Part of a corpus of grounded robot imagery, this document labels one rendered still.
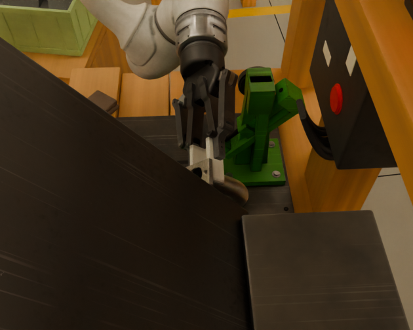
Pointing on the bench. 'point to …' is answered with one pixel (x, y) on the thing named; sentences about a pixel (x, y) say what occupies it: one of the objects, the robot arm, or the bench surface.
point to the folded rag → (104, 101)
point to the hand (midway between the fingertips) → (206, 164)
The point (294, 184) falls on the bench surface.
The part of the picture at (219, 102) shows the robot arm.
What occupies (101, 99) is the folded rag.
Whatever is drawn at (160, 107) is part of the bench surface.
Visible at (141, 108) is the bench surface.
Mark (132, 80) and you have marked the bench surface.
